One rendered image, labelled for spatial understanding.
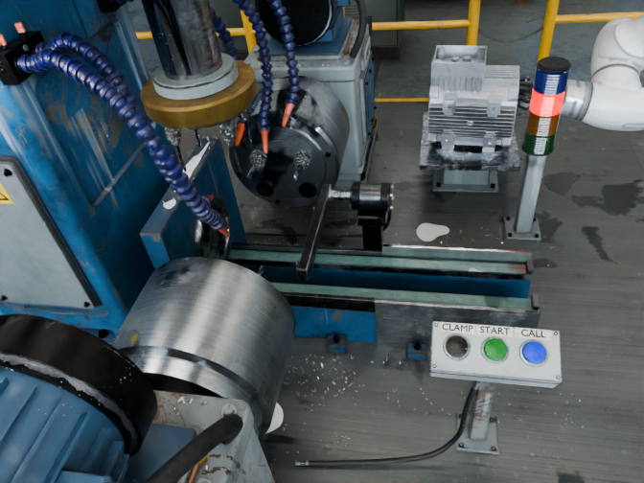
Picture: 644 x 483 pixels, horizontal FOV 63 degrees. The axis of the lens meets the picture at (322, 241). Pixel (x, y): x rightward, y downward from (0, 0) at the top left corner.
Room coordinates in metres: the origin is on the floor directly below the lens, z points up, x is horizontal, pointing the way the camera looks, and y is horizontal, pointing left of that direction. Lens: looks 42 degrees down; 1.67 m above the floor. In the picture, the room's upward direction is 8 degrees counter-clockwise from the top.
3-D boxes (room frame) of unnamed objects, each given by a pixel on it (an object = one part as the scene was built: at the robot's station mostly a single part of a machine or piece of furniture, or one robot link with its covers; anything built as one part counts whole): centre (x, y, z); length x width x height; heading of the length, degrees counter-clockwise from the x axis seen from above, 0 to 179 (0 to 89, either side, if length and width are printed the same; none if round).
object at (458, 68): (1.19, -0.38, 1.11); 0.12 x 0.11 x 0.07; 69
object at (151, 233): (0.83, 0.27, 0.97); 0.30 x 0.11 x 0.34; 164
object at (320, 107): (1.11, 0.03, 1.04); 0.41 x 0.25 x 0.25; 164
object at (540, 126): (0.93, -0.48, 1.10); 0.06 x 0.06 x 0.04
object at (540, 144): (0.93, -0.48, 1.05); 0.06 x 0.06 x 0.04
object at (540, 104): (0.93, -0.48, 1.14); 0.06 x 0.06 x 0.04
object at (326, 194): (0.78, 0.01, 1.01); 0.26 x 0.04 x 0.03; 164
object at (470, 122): (1.18, -0.42, 1.02); 0.20 x 0.19 x 0.19; 69
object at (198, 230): (0.81, 0.21, 1.02); 0.15 x 0.02 x 0.15; 164
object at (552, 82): (0.93, -0.48, 1.19); 0.06 x 0.06 x 0.04
